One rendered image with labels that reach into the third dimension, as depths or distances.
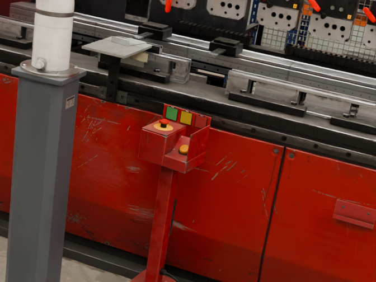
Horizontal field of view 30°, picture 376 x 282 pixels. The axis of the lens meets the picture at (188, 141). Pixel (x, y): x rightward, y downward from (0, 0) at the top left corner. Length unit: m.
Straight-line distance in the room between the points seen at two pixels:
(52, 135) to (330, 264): 1.18
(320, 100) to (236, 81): 0.33
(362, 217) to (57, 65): 1.23
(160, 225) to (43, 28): 0.91
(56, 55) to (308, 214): 1.12
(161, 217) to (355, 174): 0.73
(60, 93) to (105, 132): 0.66
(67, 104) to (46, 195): 0.32
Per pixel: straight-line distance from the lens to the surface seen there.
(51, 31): 2.24
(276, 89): 2.72
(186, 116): 2.63
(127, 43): 2.78
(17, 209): 2.46
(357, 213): 2.67
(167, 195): 2.64
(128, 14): 2.90
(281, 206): 2.72
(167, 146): 2.54
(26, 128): 2.33
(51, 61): 2.26
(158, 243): 2.73
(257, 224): 2.78
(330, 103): 2.69
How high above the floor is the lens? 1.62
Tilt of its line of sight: 20 degrees down
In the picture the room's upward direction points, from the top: 9 degrees clockwise
